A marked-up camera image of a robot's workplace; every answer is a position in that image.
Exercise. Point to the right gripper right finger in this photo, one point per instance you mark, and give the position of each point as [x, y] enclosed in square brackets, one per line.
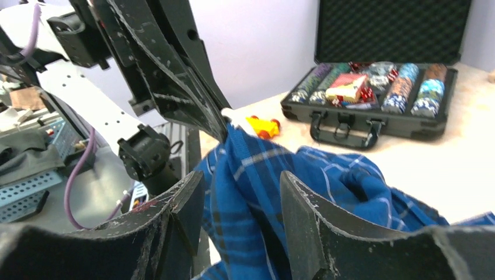
[325, 241]

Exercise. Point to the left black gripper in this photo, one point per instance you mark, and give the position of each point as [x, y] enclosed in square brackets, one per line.
[157, 48]

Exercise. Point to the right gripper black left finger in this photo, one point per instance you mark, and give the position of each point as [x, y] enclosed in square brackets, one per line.
[157, 240]

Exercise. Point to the blue plaid shirt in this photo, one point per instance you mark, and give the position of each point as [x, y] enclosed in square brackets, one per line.
[243, 213]

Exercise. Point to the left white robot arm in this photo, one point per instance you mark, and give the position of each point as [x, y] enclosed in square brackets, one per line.
[31, 52]

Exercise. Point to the orange toy car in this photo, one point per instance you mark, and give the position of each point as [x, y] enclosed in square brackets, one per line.
[264, 129]

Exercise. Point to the black poker chip case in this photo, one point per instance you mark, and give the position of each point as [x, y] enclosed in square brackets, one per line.
[382, 67]

